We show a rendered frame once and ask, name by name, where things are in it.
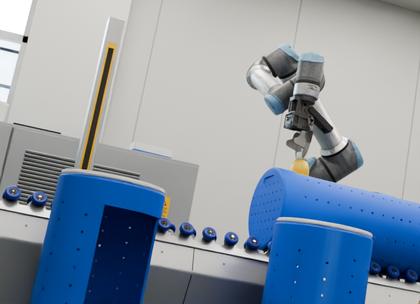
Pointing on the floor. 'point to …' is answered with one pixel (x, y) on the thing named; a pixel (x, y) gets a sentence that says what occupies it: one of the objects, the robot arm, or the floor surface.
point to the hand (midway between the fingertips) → (302, 155)
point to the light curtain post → (99, 94)
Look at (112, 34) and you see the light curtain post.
